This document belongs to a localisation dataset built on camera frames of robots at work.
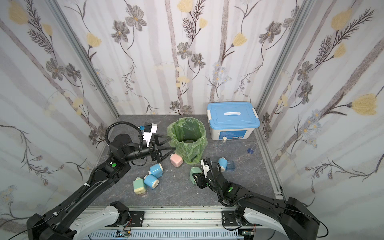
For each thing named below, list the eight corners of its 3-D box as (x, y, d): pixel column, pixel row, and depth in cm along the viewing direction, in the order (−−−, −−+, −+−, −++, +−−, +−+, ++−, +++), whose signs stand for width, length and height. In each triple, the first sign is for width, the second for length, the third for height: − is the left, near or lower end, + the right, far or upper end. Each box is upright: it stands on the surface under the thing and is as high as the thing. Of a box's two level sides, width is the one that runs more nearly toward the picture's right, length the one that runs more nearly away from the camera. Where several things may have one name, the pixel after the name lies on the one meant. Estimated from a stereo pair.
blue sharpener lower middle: (145, 184, 88) (141, 179, 82) (151, 176, 90) (148, 172, 85) (155, 192, 85) (152, 187, 79) (161, 184, 88) (159, 179, 82)
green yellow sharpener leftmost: (137, 197, 83) (133, 193, 77) (136, 183, 88) (133, 178, 83) (147, 194, 84) (144, 190, 79) (145, 180, 89) (142, 175, 84)
